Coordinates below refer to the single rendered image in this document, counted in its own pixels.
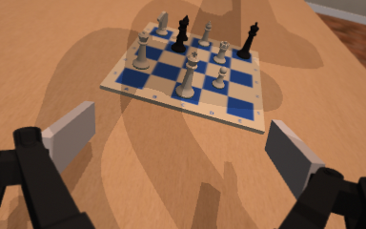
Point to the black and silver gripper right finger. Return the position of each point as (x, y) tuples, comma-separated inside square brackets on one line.
[(318, 190)]

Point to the blue and tan chessboard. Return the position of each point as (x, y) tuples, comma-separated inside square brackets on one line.
[(238, 104)]

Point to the white knight chess piece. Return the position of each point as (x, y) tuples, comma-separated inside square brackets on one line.
[(163, 21)]

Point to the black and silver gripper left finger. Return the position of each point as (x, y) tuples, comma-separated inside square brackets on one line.
[(33, 162)]

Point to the white pawn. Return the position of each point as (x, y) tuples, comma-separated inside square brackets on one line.
[(218, 83)]

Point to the white chess rook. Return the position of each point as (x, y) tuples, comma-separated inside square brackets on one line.
[(219, 59)]

